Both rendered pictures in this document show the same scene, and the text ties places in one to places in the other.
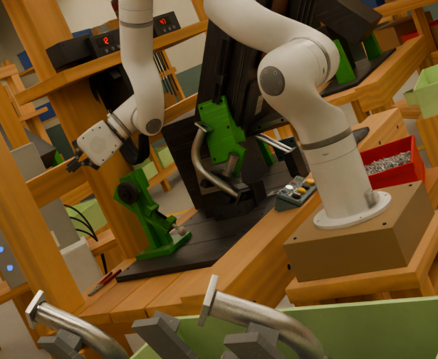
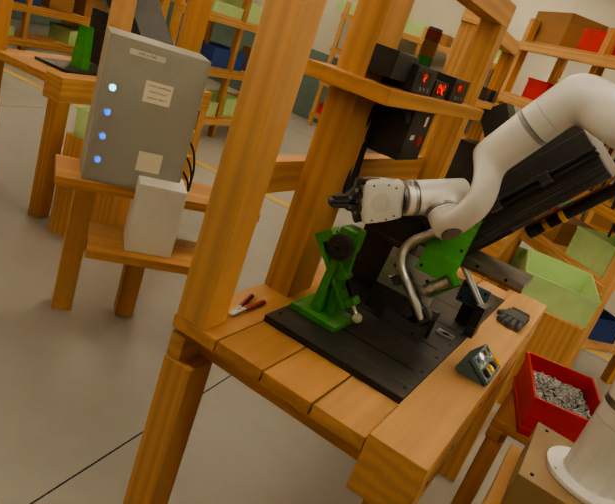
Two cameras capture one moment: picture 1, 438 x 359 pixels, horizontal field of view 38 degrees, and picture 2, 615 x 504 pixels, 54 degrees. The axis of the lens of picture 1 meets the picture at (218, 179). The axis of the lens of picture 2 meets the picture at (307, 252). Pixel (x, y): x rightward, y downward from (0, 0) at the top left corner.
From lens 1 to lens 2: 0.88 m
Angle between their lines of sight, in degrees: 15
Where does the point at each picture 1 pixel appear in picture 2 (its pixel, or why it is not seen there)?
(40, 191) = not seen: hidden behind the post
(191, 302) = (379, 448)
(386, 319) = not seen: outside the picture
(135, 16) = (546, 130)
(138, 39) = (522, 150)
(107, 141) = (391, 206)
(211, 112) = not seen: hidden behind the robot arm
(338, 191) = (611, 469)
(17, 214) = (245, 202)
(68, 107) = (345, 114)
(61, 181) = (279, 179)
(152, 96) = (481, 211)
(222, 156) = (432, 269)
